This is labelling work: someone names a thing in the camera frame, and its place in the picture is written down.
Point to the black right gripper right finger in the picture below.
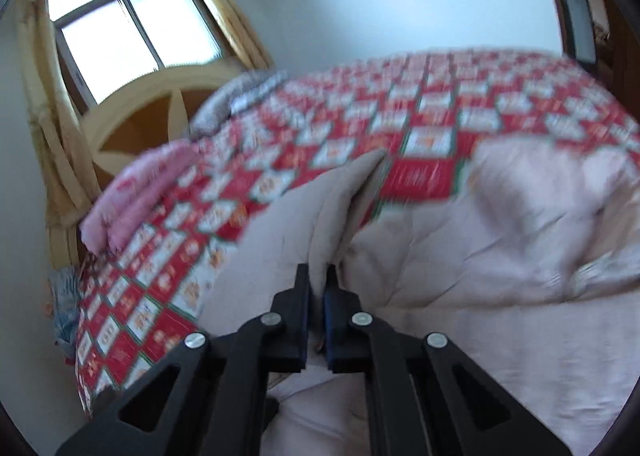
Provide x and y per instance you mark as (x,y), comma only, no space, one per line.
(357,342)

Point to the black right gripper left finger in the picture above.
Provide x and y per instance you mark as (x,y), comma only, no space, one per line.
(273,343)

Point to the beige puffer down coat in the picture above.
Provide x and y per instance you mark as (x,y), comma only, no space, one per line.
(532,270)

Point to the pink folded blanket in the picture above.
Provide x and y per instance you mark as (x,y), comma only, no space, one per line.
(133,193)

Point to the red checkered patterned bedspread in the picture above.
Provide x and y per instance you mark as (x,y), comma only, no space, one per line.
(428,110)

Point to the grey patterned pillow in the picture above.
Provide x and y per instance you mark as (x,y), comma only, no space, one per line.
(238,95)

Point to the yellow left curtain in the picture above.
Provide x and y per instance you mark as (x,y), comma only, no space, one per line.
(61,148)

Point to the yellow curtain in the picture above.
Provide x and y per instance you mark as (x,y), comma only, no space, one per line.
(61,148)
(240,35)

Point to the cream wooden headboard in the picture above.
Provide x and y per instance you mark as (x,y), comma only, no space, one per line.
(148,112)

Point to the yellow right curtain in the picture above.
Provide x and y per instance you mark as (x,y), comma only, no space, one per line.
(240,35)

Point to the window with grey frame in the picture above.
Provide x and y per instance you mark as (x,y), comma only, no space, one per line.
(106,44)

